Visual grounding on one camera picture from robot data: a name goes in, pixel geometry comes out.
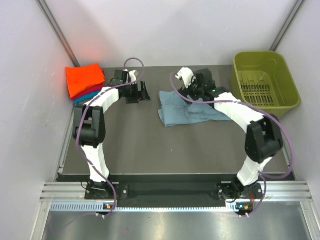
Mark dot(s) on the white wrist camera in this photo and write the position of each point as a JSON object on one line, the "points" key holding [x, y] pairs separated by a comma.
{"points": [[132, 77], [186, 75]]}

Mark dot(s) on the perforated cable duct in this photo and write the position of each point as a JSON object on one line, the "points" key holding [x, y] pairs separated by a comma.
{"points": [[104, 207]]}

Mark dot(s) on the olive green plastic basket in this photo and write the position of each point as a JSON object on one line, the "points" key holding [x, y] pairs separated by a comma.
{"points": [[263, 79]]}

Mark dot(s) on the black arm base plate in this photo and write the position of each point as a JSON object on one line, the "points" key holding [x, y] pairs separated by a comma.
{"points": [[172, 190]]}

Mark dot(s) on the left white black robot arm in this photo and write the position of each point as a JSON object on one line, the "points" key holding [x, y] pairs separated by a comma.
{"points": [[89, 128]]}

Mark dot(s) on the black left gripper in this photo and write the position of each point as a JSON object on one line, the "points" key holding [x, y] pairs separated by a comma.
{"points": [[141, 95]]}

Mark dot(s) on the orange folded t shirt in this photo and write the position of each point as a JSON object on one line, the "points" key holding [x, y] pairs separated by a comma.
{"points": [[73, 75]]}

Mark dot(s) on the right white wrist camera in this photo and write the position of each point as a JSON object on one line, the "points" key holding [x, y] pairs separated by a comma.
{"points": [[186, 75]]}

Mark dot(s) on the magenta folded t shirt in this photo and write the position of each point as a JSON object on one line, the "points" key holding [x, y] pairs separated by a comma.
{"points": [[91, 92]]}

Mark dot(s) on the grey blue t shirt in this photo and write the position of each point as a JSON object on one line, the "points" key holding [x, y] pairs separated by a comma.
{"points": [[175, 111]]}

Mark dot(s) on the teal folded t shirt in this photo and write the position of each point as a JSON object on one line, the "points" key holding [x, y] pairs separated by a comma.
{"points": [[86, 97]]}

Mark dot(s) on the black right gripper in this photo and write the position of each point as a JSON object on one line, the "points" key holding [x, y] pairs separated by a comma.
{"points": [[186, 92]]}

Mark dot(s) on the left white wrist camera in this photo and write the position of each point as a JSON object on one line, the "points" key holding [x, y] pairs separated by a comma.
{"points": [[132, 77]]}

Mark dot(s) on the aluminium frame rail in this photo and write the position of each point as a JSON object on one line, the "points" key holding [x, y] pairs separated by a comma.
{"points": [[277, 191]]}

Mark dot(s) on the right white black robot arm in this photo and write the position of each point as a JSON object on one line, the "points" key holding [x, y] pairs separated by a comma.
{"points": [[263, 138]]}

